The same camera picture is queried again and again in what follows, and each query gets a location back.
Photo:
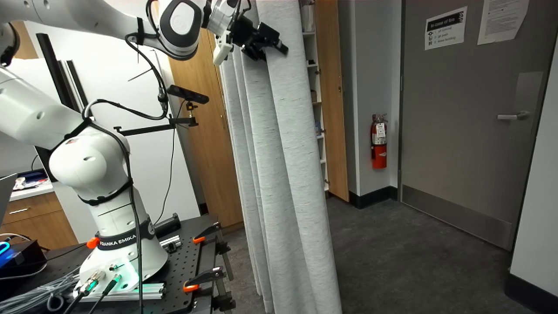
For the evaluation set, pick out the black and white door sign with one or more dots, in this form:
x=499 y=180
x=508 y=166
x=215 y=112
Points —
x=445 y=31

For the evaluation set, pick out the black perforated mounting table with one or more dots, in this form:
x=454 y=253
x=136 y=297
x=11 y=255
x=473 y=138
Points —
x=180 y=267

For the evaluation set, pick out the black equipment case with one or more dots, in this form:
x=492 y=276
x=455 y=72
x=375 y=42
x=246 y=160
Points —
x=27 y=258

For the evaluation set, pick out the grey fabric curtain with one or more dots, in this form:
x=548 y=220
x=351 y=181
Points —
x=290 y=174

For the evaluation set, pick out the wooden cabinet door panel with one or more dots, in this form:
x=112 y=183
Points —
x=210 y=167

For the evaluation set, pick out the white paper notice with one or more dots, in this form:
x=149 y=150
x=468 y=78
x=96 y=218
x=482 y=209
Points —
x=503 y=19

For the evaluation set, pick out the black cylinder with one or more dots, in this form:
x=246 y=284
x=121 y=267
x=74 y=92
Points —
x=168 y=225

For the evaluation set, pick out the red fire extinguisher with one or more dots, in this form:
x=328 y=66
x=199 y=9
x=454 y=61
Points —
x=379 y=150

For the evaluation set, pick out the open wooden shelf cabinet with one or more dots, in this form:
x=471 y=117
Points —
x=333 y=87

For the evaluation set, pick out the orange clamp knob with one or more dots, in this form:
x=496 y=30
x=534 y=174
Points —
x=93 y=242

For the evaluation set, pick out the white partition panel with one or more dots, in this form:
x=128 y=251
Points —
x=541 y=220

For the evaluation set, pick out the black tripod legs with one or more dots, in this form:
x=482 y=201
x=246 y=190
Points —
x=58 y=70

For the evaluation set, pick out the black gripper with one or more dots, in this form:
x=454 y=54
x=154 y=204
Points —
x=248 y=37

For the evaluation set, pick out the black camera on stand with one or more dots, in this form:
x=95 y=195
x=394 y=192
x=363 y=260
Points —
x=189 y=94

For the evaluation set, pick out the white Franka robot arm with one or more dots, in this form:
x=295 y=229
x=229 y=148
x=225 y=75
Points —
x=88 y=162

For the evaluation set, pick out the blue plastic object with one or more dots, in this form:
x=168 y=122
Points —
x=4 y=253

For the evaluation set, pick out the wooden drawer cabinet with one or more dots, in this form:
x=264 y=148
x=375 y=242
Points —
x=35 y=223

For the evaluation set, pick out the grey door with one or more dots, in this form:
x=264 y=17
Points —
x=464 y=115

